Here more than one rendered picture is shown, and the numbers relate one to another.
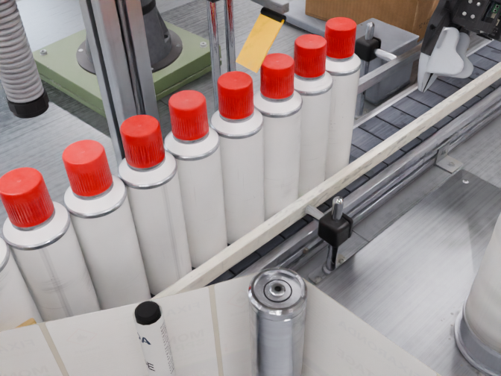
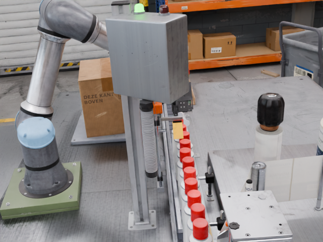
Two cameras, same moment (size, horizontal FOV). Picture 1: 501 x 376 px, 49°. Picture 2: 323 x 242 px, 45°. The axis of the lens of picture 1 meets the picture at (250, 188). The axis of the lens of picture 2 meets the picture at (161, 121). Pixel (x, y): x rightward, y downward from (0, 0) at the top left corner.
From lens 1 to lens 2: 0.89 m
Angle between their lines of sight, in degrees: 44
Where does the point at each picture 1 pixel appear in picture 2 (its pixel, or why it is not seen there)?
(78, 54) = (27, 195)
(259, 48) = (179, 131)
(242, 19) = (60, 152)
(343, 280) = (224, 188)
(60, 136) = (65, 226)
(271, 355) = (263, 182)
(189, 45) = (68, 167)
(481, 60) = (170, 122)
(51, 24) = not seen: outside the picture
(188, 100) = (185, 150)
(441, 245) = (230, 168)
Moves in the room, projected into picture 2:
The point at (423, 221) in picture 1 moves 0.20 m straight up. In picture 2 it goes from (219, 166) to (219, 116)
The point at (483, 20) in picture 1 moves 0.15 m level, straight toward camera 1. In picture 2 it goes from (188, 106) to (209, 120)
